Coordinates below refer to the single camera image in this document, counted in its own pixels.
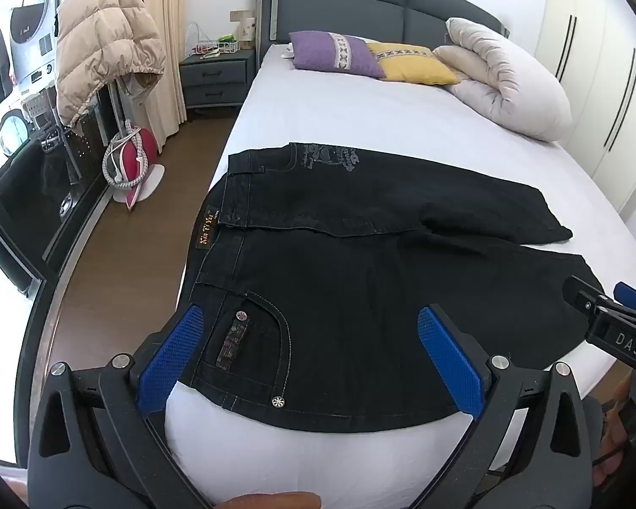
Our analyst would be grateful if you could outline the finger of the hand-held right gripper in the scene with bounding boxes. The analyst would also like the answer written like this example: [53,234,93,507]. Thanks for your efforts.
[562,274,616,325]
[613,282,636,327]

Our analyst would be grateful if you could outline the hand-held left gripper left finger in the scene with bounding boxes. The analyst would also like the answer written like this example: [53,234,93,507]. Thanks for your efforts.
[26,305,213,509]

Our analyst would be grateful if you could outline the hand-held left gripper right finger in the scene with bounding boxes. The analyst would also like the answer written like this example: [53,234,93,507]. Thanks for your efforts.
[410,305,602,509]

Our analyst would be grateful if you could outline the black denim pants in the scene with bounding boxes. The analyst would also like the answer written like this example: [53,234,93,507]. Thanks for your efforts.
[179,142,605,433]

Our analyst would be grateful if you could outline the person's left hand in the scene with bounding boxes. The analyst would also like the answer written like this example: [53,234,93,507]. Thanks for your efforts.
[225,492,323,509]

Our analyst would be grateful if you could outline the person's foot in sandal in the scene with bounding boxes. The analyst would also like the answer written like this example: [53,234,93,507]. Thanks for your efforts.
[591,379,636,489]

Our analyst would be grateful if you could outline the black framed glass door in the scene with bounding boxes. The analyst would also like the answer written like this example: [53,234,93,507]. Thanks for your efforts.
[0,0,123,467]

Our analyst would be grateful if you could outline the red steam iron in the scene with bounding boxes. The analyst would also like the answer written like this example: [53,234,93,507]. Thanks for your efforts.
[103,119,166,209]

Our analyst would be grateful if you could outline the folded white duvet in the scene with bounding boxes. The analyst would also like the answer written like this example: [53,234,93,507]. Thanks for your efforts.
[433,17,573,143]

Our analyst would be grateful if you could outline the cream wardrobe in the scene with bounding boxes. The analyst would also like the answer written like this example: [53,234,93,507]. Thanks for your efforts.
[533,0,636,218]

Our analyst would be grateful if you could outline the yellow patterned pillow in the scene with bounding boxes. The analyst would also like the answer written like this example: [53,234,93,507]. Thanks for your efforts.
[365,42,462,86]

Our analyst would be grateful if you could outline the grey nightstand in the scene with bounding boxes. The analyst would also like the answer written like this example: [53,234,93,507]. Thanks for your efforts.
[179,48,258,112]

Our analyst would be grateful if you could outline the beige puffer jacket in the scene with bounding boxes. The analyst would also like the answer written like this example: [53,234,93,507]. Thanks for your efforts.
[54,0,167,128]

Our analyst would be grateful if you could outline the purple patterned pillow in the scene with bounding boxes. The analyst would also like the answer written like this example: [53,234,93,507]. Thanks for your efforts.
[287,31,387,79]

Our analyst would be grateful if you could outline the white washing machine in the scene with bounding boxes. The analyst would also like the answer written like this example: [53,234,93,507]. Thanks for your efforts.
[8,0,60,84]

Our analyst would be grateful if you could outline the grey upholstered headboard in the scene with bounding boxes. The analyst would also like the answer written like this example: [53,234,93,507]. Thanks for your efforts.
[255,0,510,60]

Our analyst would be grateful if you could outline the white wire basket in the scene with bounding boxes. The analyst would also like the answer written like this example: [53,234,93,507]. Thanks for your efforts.
[192,22,239,56]

